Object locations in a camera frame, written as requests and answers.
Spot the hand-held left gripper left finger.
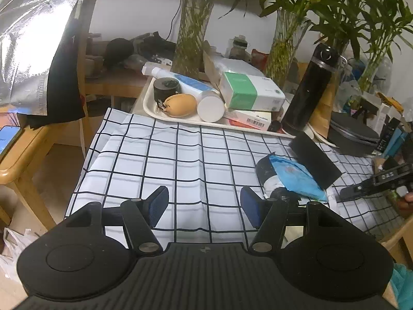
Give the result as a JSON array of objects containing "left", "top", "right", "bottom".
[{"left": 65, "top": 185, "right": 170, "bottom": 255}]

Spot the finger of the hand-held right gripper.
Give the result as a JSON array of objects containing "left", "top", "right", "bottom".
[{"left": 337, "top": 181, "right": 392, "bottom": 203}]

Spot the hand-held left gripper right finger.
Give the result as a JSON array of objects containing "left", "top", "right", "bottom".
[{"left": 240, "top": 185, "right": 347, "bottom": 254}]

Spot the black white cloth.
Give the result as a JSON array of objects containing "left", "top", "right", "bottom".
[{"left": 256, "top": 155, "right": 291, "bottom": 198}]

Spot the black card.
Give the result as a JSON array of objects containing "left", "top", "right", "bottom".
[{"left": 288, "top": 131, "right": 343, "bottom": 190}]

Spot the person's right hand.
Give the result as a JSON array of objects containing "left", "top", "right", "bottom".
[{"left": 396, "top": 193, "right": 413, "bottom": 215}]

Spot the black blue carton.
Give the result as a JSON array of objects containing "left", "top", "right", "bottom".
[{"left": 381, "top": 118, "right": 407, "bottom": 159}]

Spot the black white checked tablecloth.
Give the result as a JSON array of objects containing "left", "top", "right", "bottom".
[{"left": 65, "top": 107, "right": 407, "bottom": 246}]

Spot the grey hard case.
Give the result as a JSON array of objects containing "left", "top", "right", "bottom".
[{"left": 328, "top": 111, "right": 381, "bottom": 157}]

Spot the blue plastic bag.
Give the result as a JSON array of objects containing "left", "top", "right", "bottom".
[{"left": 268, "top": 154, "right": 328, "bottom": 201}]

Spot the white tall carton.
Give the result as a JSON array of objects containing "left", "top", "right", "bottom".
[{"left": 374, "top": 103, "right": 404, "bottom": 149}]

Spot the white red flat box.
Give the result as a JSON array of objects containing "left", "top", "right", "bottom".
[{"left": 224, "top": 108, "right": 273, "bottom": 131}]

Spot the beige egg-shaped sponge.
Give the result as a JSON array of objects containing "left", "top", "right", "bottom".
[{"left": 157, "top": 94, "right": 197, "bottom": 118}]

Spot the white oval tray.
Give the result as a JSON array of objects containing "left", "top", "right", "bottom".
[{"left": 142, "top": 77, "right": 300, "bottom": 136}]

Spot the teal cloth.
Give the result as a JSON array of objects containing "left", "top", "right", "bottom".
[{"left": 393, "top": 262, "right": 413, "bottom": 310}]

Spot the black thermos bottle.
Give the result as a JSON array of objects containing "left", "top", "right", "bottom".
[{"left": 282, "top": 43, "right": 339, "bottom": 136}]

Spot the slim glass vase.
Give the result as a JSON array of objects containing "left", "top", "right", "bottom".
[{"left": 356, "top": 43, "right": 392, "bottom": 92}]

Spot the black cylindrical jar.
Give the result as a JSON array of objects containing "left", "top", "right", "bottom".
[{"left": 153, "top": 77, "right": 180, "bottom": 104}]

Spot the green white tissue pack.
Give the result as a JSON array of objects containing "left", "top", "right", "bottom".
[{"left": 219, "top": 71, "right": 286, "bottom": 110}]

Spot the white blue tube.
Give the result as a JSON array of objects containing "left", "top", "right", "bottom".
[{"left": 142, "top": 62, "right": 223, "bottom": 104}]

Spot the wooden side table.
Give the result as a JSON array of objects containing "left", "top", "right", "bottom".
[{"left": 0, "top": 113, "right": 81, "bottom": 230}]

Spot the white plastic pack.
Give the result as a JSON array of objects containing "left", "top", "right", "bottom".
[{"left": 219, "top": 55, "right": 262, "bottom": 78}]

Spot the black hanging cloth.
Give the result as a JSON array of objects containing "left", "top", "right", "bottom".
[{"left": 26, "top": 19, "right": 86, "bottom": 130}]

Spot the white plastic bag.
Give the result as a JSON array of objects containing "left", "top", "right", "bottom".
[{"left": 0, "top": 228, "right": 39, "bottom": 294}]

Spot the short glass vase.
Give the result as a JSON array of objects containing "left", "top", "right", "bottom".
[{"left": 265, "top": 8, "right": 312, "bottom": 88}]

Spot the black round hat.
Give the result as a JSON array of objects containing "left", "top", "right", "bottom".
[{"left": 103, "top": 38, "right": 136, "bottom": 68}]

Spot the ribbed glass vase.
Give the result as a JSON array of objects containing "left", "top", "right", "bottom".
[{"left": 171, "top": 0, "right": 215, "bottom": 75}]

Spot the smartphone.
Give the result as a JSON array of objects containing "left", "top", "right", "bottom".
[{"left": 0, "top": 125, "right": 23, "bottom": 162}]

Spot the silver foil sheet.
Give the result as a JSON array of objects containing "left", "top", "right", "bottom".
[{"left": 0, "top": 0, "right": 97, "bottom": 117}]

